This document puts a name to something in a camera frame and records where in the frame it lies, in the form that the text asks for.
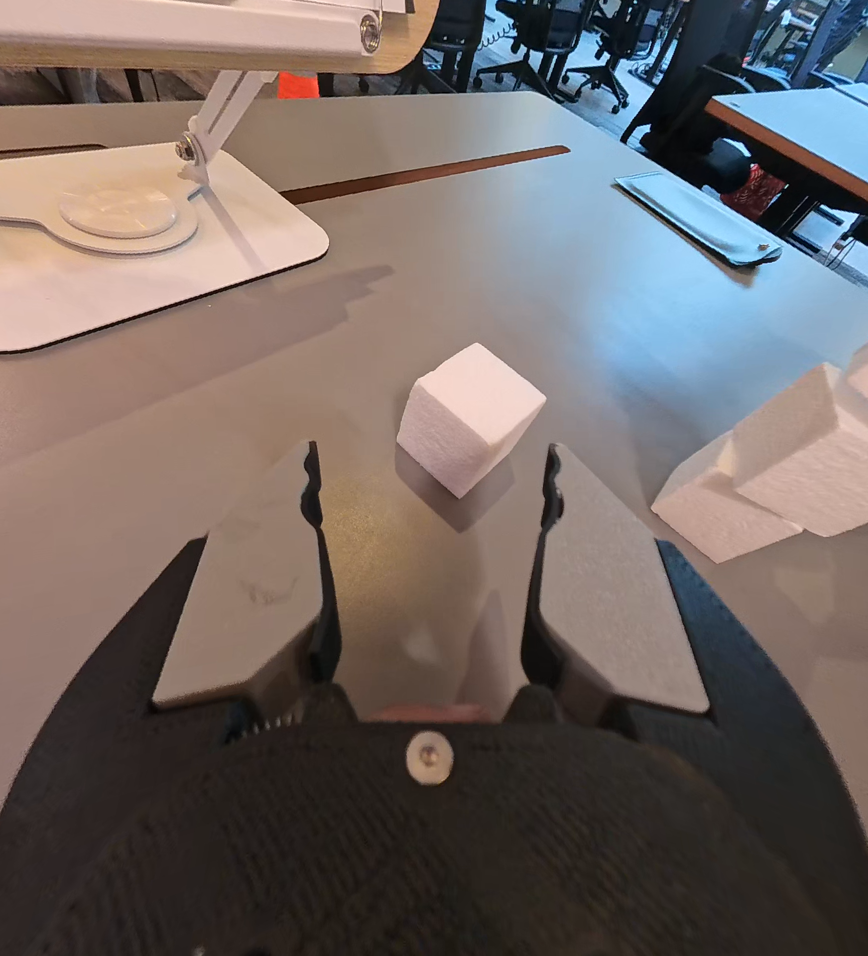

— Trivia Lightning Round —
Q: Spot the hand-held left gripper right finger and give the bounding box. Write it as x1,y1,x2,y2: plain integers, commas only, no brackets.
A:
521,443,711,729

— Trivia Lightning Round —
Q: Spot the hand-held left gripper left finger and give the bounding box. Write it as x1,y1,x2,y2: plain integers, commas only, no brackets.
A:
151,441,343,711

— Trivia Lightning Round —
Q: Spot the white wooden document stand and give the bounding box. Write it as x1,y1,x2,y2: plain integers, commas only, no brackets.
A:
0,0,442,354

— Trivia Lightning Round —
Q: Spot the grey flat pouch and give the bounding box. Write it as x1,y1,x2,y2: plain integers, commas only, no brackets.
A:
615,172,784,268

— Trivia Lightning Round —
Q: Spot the red patterned bag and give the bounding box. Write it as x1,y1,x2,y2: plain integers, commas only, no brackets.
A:
721,164,787,221

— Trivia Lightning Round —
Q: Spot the wood-edged background desk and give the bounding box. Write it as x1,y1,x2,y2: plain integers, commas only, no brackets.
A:
705,81,868,225

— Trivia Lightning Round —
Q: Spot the black office chair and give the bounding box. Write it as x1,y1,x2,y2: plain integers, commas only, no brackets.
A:
564,0,651,115
396,0,489,94
475,0,588,102
620,0,774,188

